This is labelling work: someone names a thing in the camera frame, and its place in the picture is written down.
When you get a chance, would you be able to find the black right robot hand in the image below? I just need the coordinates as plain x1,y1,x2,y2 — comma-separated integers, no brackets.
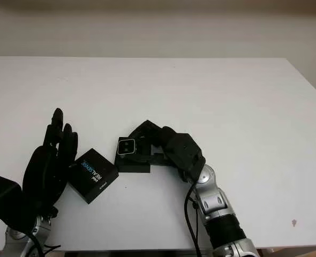
123,119,179,167

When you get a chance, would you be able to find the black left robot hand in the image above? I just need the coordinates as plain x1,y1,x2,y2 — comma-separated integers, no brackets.
21,108,79,217

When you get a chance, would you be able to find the small silver camera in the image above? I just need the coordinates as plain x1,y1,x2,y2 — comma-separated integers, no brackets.
117,138,137,156

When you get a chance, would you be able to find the black RealSense box lid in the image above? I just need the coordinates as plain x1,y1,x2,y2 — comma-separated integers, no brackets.
66,148,119,205

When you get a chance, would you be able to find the black box base with insert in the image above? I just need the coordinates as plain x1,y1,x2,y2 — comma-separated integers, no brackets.
114,136,175,173

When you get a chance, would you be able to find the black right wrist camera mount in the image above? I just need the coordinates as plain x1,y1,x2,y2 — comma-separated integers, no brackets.
164,133,206,183

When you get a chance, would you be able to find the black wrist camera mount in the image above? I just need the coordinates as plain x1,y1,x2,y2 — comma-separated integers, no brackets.
164,133,206,183
0,175,40,234

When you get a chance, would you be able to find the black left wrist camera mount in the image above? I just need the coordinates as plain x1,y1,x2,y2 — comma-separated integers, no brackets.
0,175,40,234

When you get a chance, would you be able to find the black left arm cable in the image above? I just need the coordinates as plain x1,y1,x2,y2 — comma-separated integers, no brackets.
25,231,61,257

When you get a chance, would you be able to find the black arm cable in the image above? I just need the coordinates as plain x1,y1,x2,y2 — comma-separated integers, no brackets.
184,183,203,257
25,231,61,257

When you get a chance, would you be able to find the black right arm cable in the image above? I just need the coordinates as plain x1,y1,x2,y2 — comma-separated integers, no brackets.
184,183,203,257

